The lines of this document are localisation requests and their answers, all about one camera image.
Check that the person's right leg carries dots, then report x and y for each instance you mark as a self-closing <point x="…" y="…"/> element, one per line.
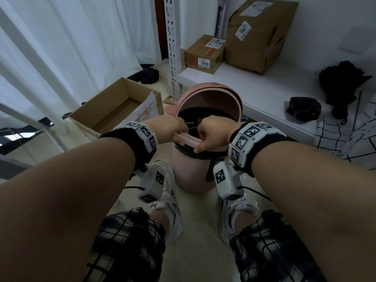
<point x="243" y="221"/>

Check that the black white marker wristband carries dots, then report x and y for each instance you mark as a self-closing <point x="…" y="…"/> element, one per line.
<point x="147" y="133"/>
<point x="249" y="132"/>

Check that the small brown cardboard box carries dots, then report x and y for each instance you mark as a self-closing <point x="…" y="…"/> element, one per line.
<point x="199" y="52"/>

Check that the pink bin lid ring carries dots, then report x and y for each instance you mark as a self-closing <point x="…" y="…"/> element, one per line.
<point x="205" y="96"/>

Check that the person's left leg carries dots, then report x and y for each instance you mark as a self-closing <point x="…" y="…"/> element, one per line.
<point x="158" y="220"/>

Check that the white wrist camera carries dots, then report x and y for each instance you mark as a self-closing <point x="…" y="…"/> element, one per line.
<point x="226" y="180"/>
<point x="151" y="182"/>

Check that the white metal shelf rack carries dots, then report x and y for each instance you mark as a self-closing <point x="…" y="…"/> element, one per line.
<point x="264" y="93"/>

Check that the open cardboard box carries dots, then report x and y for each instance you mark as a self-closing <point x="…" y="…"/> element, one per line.
<point x="111" y="96"/>

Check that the person's left forearm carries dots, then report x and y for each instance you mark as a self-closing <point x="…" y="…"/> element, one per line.
<point x="58" y="202"/>

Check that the person's right forearm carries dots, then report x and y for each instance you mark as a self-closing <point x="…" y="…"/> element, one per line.
<point x="317" y="202"/>

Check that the person's left hand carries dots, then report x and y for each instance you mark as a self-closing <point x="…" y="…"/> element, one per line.
<point x="167" y="129"/>

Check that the white wall plate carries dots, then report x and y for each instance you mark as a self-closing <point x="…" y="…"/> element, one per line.
<point x="357" y="39"/>

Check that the flat cardboard piece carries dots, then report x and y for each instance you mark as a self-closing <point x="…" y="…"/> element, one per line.
<point x="169" y="100"/>

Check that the large brown cardboard box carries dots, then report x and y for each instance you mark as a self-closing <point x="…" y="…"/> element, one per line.
<point x="264" y="49"/>

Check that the glossy black trash bag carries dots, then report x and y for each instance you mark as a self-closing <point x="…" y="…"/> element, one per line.
<point x="304" y="108"/>

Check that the white sneaker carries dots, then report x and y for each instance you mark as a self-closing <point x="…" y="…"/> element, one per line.
<point x="235" y="208"/>
<point x="167" y="202"/>

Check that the white metal frame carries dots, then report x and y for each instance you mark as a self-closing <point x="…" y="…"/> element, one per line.
<point x="44" y="70"/>

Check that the black white plaid trousers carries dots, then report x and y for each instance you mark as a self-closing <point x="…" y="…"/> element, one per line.
<point x="126" y="246"/>

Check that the person's right hand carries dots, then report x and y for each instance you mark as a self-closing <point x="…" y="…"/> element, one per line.
<point x="217" y="130"/>

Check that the black glossy board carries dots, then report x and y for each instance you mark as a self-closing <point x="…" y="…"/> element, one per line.
<point x="8" y="143"/>

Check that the person's leg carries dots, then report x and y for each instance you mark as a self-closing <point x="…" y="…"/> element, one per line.
<point x="158" y="220"/>
<point x="243" y="221"/>

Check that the white sheer curtain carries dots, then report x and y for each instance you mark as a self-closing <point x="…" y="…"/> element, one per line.
<point x="88" y="41"/>

